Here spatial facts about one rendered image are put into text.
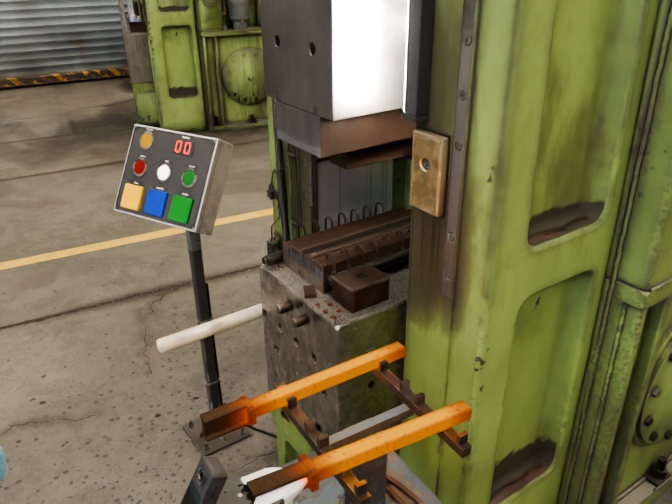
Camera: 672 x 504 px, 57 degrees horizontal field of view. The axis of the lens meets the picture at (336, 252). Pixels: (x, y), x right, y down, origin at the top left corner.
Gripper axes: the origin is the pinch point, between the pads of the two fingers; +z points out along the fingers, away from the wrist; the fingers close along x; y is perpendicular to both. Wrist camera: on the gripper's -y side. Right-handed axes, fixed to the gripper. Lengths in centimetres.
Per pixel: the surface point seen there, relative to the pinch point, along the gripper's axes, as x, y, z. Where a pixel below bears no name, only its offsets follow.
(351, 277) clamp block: -50, 2, 40
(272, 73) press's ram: -77, -43, 34
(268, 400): -22.3, 4.4, 5.3
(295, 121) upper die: -67, -34, 34
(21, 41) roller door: -856, 51, 35
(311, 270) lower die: -62, 4, 35
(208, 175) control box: -104, -10, 24
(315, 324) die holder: -50, 12, 30
